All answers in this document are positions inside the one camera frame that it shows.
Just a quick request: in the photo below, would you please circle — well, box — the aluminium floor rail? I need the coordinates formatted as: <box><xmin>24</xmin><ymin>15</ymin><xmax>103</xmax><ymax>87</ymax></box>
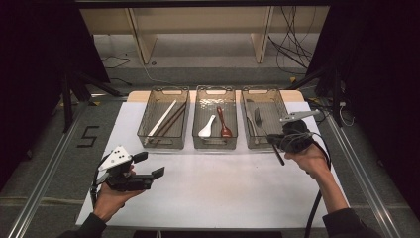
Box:
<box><xmin>6</xmin><ymin>98</ymin><xmax>88</xmax><ymax>238</ymax></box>
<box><xmin>325</xmin><ymin>113</ymin><xmax>402</xmax><ymax>238</ymax></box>

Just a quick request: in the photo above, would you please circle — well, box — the person's right hand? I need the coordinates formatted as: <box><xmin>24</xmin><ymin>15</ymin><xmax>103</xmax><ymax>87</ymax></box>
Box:
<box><xmin>284</xmin><ymin>143</ymin><xmax>333</xmax><ymax>181</ymax></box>

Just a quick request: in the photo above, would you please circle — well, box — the silver metal knife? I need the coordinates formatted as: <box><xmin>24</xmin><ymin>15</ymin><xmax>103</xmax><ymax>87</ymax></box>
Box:
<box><xmin>246</xmin><ymin>113</ymin><xmax>260</xmax><ymax>146</ymax></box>

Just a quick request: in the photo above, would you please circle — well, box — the black metal stand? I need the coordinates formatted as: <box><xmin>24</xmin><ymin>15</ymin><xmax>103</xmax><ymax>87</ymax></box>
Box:
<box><xmin>286</xmin><ymin>63</ymin><xmax>345</xmax><ymax>128</ymax></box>
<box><xmin>60</xmin><ymin>70</ymin><xmax>124</xmax><ymax>133</ymax></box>

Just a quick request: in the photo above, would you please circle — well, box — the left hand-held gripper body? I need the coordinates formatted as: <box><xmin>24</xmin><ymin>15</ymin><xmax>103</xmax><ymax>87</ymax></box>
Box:
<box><xmin>97</xmin><ymin>145</ymin><xmax>155</xmax><ymax>192</ymax></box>

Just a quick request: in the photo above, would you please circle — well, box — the white floor cable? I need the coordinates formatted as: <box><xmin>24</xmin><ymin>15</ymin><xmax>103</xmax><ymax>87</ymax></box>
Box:
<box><xmin>127</xmin><ymin>53</ymin><xmax>172</xmax><ymax>86</ymax></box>

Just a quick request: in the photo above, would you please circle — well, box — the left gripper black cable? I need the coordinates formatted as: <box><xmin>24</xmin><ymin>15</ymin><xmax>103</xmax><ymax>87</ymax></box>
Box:
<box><xmin>90</xmin><ymin>155</ymin><xmax>112</xmax><ymax>209</ymax></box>

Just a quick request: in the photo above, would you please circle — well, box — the person's left hand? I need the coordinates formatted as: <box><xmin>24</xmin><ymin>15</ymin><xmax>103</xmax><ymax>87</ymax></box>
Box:
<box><xmin>93</xmin><ymin>167</ymin><xmax>145</xmax><ymax>223</ymax></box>

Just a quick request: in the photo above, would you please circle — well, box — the red-brown wooden spoon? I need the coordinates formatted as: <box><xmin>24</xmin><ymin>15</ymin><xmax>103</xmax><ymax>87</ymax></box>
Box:
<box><xmin>216</xmin><ymin>106</ymin><xmax>234</xmax><ymax>139</ymax></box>

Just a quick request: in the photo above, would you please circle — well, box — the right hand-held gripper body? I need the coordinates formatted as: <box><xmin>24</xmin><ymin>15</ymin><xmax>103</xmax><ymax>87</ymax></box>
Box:
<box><xmin>274</xmin><ymin>109</ymin><xmax>321</xmax><ymax>154</ymax></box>

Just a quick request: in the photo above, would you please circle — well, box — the black curtain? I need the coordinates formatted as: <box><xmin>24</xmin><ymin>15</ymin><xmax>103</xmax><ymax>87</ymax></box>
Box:
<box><xmin>0</xmin><ymin>0</ymin><xmax>110</xmax><ymax>192</ymax></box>
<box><xmin>306</xmin><ymin>0</ymin><xmax>420</xmax><ymax>212</ymax></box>

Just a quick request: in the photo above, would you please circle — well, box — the white ceramic spoon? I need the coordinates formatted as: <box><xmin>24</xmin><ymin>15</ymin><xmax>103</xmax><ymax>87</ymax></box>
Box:
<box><xmin>197</xmin><ymin>114</ymin><xmax>217</xmax><ymax>139</ymax></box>

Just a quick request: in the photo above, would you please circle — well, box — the white table sheet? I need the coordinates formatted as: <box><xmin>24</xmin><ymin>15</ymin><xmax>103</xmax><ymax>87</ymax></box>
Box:
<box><xmin>75</xmin><ymin>100</ymin><xmax>360</xmax><ymax>231</ymax></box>

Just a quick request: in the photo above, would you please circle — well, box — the white chopstick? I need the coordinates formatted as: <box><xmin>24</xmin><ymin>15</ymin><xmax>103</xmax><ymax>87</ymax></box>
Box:
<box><xmin>146</xmin><ymin>99</ymin><xmax>176</xmax><ymax>137</ymax></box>
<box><xmin>148</xmin><ymin>100</ymin><xmax>178</xmax><ymax>139</ymax></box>

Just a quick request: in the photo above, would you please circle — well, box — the beige wooden desk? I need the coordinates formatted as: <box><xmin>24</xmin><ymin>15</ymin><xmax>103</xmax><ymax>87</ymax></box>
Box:
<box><xmin>78</xmin><ymin>5</ymin><xmax>331</xmax><ymax>65</ymax></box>

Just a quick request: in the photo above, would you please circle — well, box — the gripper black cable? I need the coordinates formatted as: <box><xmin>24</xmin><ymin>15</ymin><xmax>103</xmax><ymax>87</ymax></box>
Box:
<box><xmin>90</xmin><ymin>155</ymin><xmax>112</xmax><ymax>209</ymax></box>
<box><xmin>285</xmin><ymin>130</ymin><xmax>332</xmax><ymax>238</ymax></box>

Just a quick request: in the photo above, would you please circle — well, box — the black cable bundle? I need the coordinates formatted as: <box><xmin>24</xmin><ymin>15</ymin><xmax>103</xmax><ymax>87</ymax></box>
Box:
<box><xmin>266</xmin><ymin>5</ymin><xmax>320</xmax><ymax>76</ymax></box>

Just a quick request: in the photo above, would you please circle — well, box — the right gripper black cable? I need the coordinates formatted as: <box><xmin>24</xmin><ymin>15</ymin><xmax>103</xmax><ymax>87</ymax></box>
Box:
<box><xmin>285</xmin><ymin>130</ymin><xmax>332</xmax><ymax>238</ymax></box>

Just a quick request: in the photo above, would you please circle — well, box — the smoky clear plastic bin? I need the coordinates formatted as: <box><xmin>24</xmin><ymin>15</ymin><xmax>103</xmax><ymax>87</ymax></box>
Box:
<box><xmin>240</xmin><ymin>85</ymin><xmax>296</xmax><ymax>150</ymax></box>
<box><xmin>191</xmin><ymin>84</ymin><xmax>239</xmax><ymax>151</ymax></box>
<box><xmin>137</xmin><ymin>85</ymin><xmax>191</xmax><ymax>150</ymax></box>

